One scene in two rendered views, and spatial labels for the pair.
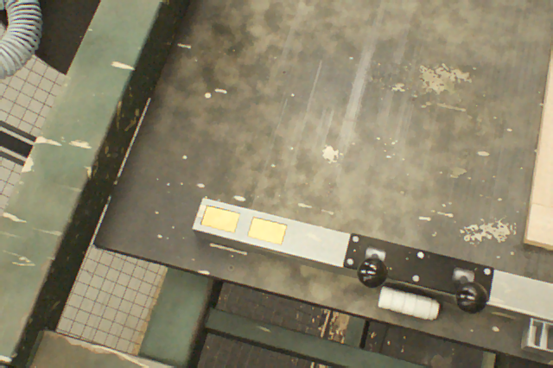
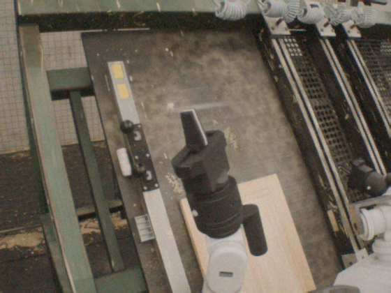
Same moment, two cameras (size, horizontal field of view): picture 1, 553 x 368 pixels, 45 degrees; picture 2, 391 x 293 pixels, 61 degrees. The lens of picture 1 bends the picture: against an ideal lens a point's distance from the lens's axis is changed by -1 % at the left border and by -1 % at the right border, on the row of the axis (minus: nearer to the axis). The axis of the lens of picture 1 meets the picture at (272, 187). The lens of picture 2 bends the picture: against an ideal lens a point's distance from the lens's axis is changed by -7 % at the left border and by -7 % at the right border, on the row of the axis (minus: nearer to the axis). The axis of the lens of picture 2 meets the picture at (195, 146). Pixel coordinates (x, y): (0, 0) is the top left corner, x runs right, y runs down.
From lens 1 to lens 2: 0.33 m
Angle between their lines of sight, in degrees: 9
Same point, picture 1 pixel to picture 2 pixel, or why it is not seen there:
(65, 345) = (35, 35)
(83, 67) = not seen: outside the picture
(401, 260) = (140, 148)
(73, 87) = not seen: outside the picture
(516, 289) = (156, 201)
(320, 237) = (132, 112)
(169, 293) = (76, 71)
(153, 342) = (53, 73)
